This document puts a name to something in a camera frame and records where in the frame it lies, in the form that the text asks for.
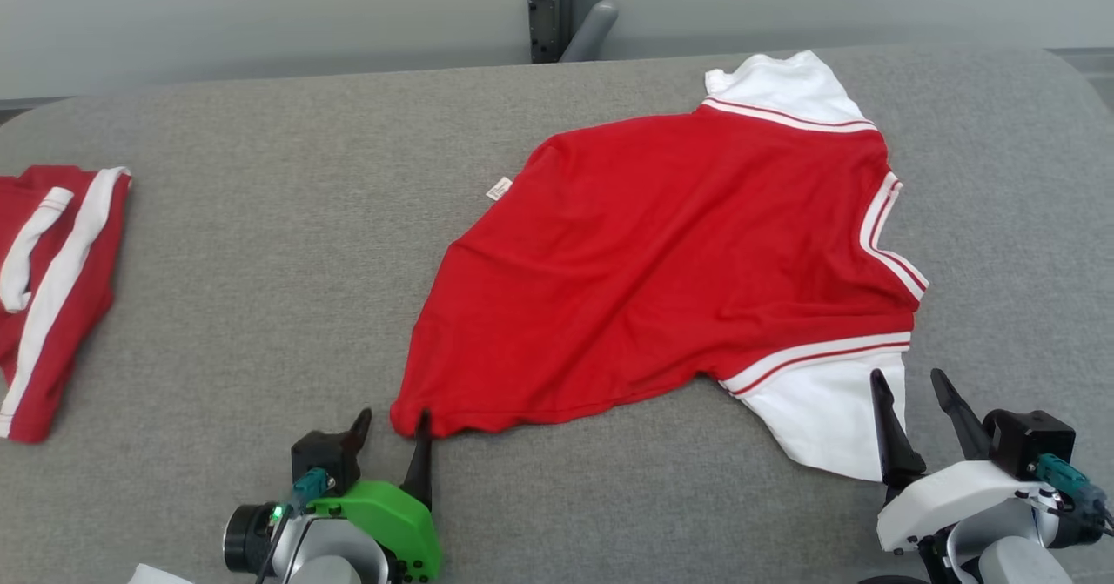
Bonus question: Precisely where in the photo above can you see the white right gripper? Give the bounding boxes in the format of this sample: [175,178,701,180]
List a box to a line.
[869,368,1050,554]

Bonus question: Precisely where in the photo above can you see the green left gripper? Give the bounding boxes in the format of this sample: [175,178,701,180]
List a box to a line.
[309,407,442,583]

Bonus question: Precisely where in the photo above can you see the red white basketball jersey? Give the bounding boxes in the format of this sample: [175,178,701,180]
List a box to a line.
[389,50,930,483]

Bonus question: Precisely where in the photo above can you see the red shorts white stripes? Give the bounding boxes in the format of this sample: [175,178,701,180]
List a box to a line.
[0,164,133,444]

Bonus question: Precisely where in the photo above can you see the small white object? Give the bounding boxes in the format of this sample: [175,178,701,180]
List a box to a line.
[126,563,194,584]

